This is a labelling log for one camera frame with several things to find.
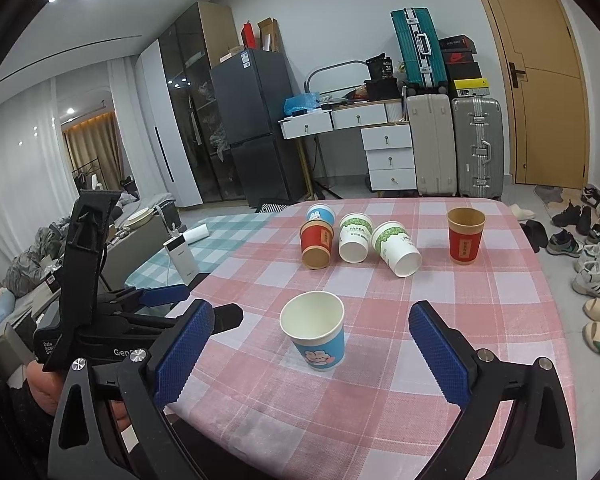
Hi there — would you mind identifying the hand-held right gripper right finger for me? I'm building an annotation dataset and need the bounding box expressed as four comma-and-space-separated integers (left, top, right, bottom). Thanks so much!
408, 301, 578, 480

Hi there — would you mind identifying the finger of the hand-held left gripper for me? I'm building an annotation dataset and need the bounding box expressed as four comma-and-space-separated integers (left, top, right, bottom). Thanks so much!
99, 283, 191, 312
125, 304, 244, 342

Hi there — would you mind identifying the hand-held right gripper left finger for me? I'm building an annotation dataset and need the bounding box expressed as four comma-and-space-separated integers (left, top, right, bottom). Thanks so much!
47, 299, 216, 480

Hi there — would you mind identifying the blue cartoon paper cup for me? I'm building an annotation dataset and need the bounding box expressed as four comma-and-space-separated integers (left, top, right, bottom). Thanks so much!
306, 203, 337, 227
279, 290, 347, 372

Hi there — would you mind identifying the white green paper cup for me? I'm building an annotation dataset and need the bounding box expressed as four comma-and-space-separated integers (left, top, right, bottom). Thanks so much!
371, 221, 423, 278
338, 212, 376, 264

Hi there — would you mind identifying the red brown paper cup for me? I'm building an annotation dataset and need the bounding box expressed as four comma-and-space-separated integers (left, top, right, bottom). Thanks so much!
446, 207, 487, 266
299, 220, 335, 270

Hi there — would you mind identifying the person's left hand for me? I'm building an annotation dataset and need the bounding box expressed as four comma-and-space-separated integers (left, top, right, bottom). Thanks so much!
25, 360, 131, 433

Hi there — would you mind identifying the white power bank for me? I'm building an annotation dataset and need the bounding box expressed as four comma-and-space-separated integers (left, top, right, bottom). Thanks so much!
162, 235, 197, 281

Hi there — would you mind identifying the grey clothes pile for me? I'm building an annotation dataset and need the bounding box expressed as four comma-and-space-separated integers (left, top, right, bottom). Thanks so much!
5, 225, 67, 297

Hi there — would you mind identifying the pink checked tablecloth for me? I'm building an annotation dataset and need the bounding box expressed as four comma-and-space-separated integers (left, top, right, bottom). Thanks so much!
165, 197, 573, 480

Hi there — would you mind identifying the green checked tablecloth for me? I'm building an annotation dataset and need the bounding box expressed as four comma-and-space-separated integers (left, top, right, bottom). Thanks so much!
125, 210, 272, 292

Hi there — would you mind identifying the grey sofa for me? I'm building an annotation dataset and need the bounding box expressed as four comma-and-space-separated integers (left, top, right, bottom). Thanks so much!
0, 190, 181, 376

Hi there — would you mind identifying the white sheer curtain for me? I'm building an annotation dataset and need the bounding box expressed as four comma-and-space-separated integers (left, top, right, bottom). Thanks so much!
0, 57, 137, 246

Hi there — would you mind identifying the brown curtain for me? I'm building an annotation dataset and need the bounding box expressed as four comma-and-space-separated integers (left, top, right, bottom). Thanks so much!
62, 110, 126, 187

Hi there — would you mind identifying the white wardrobe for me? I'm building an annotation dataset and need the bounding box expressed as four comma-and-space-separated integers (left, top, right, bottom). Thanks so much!
136, 39, 203, 208

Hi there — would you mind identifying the row of sneakers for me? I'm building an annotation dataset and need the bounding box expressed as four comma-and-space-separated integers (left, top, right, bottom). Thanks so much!
547, 185, 600, 303

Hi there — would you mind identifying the dark glass door cabinet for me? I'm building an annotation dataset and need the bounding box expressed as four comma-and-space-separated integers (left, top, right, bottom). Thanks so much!
159, 1, 238, 206

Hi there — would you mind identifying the grey floor rug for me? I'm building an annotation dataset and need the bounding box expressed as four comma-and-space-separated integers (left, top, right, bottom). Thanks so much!
534, 185, 588, 211

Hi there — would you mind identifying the white drawer unit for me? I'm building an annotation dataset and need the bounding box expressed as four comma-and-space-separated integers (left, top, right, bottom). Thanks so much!
361, 124, 417, 192

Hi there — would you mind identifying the dark grey refrigerator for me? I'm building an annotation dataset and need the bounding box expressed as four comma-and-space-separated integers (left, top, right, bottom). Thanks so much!
210, 49, 308, 209

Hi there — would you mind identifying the beige suitcase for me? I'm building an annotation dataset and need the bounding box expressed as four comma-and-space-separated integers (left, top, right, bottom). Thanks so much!
405, 92, 458, 197

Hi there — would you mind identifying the silver suitcase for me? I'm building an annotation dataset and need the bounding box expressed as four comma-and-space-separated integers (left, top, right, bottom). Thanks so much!
451, 96, 505, 199

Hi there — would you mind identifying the blue plastic bag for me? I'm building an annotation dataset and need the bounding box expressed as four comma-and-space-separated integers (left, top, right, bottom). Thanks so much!
284, 92, 321, 117

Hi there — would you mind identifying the white desk with drawers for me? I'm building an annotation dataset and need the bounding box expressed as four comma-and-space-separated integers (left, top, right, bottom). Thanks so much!
278, 97, 412, 201

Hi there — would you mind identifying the yellow black box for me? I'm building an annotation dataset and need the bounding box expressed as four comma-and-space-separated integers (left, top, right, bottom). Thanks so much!
452, 78, 491, 98

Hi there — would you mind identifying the open cardboard box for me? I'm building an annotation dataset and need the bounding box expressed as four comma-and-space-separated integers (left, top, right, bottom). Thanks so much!
257, 17, 282, 53

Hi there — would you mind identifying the black bag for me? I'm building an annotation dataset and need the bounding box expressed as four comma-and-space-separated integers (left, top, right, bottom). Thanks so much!
364, 53, 400, 102

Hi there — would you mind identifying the wooden door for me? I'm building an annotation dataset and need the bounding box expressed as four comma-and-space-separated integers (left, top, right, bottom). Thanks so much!
467, 0, 593, 191

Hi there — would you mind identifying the teal suitcase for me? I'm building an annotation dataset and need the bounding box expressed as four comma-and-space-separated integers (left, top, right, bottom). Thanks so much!
390, 7, 450, 95

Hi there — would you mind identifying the grey metal arch frame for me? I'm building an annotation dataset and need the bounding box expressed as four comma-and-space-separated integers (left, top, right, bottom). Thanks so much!
305, 60, 371, 96

